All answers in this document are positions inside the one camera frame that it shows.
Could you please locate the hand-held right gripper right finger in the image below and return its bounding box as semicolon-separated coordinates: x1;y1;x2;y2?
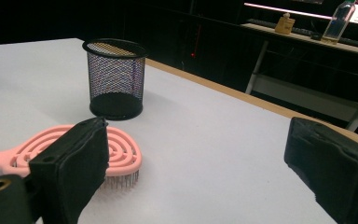
283;117;358;224

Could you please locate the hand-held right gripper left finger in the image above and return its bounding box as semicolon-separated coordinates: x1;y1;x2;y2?
27;116;110;224

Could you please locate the pink hairbrush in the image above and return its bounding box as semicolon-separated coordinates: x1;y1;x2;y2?
0;124;144;191

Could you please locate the black mesh pen holder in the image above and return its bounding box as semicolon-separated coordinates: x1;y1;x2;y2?
81;37;149;121

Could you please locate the wooden desk with white legs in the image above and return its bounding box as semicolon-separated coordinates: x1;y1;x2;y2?
241;22;358;133

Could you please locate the small wooden box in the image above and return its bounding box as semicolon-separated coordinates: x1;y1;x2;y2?
274;12;296;35

